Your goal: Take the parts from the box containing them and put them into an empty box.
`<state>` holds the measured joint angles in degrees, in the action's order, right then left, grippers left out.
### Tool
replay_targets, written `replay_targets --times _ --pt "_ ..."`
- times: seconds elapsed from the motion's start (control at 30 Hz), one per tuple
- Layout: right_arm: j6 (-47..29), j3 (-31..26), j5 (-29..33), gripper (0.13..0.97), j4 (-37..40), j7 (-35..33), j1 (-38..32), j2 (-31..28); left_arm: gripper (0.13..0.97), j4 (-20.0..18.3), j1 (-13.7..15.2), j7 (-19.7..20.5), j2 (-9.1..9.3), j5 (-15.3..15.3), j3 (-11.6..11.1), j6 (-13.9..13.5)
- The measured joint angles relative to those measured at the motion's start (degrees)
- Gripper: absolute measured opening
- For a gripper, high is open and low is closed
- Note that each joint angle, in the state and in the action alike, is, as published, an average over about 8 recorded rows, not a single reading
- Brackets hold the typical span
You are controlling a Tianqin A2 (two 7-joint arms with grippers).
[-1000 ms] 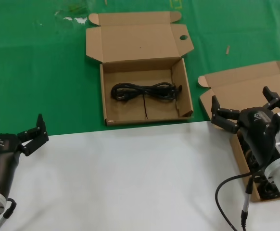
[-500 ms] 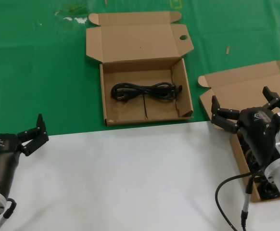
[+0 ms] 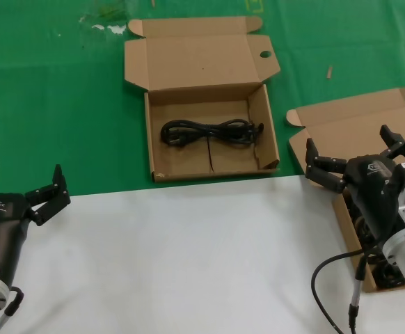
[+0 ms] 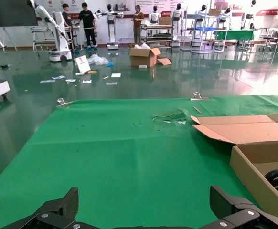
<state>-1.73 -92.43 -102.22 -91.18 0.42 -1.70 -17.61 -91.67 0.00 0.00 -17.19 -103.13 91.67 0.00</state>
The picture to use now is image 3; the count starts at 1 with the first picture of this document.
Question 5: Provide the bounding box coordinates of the green table cloth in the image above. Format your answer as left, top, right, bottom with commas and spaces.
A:
0, 0, 405, 205

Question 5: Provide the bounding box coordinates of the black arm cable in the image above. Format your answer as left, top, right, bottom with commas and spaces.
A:
310, 243, 386, 334
0, 285, 24, 334

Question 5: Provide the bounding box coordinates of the right arm silver plug cable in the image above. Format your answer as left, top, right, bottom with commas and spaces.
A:
347, 248, 372, 334

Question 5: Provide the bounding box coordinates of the cardboard box with round holes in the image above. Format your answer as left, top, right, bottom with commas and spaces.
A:
124, 15, 282, 184

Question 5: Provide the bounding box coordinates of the plain brown cardboard box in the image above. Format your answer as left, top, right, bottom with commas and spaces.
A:
285, 86, 405, 294

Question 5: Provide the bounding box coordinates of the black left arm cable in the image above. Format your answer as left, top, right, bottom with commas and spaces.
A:
0, 285, 24, 334

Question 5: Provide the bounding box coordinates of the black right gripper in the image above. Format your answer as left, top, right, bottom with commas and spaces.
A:
305, 124, 405, 241

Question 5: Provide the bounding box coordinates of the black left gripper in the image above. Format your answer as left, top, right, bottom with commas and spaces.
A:
0, 165, 71, 279

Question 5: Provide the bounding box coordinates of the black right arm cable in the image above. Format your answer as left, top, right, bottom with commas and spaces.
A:
310, 243, 386, 334

